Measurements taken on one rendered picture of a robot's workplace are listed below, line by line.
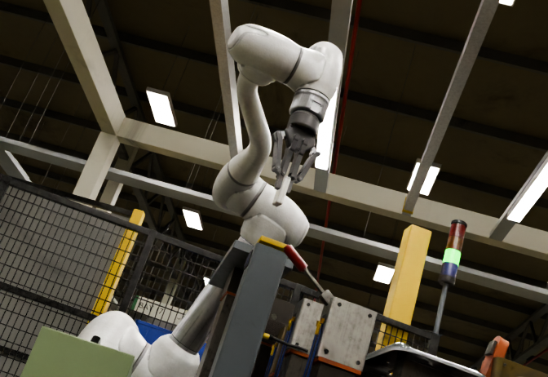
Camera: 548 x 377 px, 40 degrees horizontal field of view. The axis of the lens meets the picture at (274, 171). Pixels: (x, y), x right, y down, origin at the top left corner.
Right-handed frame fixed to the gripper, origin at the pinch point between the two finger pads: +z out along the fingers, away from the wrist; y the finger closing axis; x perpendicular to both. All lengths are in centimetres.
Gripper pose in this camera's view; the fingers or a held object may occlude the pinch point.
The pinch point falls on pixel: (281, 191)
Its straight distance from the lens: 178.5
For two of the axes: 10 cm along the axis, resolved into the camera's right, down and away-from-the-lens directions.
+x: -4.3, 2.5, 8.7
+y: 8.5, 4.3, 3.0
